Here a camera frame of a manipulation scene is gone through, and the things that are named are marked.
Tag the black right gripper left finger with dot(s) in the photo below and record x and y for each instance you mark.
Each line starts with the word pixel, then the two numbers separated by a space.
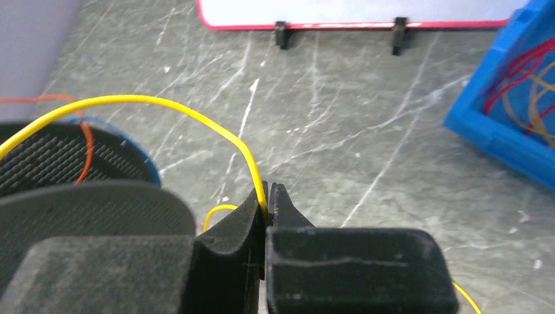
pixel 215 272

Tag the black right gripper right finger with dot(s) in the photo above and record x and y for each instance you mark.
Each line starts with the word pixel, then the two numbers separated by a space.
pixel 312 269

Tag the black perforated cable spool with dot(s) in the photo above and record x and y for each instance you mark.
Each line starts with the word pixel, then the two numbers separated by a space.
pixel 54 184

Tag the black whiteboard stand foot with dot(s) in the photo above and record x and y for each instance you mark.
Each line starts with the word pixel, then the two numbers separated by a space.
pixel 399 31
pixel 282 35

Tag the blue plastic bin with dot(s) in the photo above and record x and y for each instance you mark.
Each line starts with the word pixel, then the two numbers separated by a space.
pixel 507 108

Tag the red framed whiteboard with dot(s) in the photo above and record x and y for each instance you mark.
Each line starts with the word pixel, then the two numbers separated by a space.
pixel 355 14

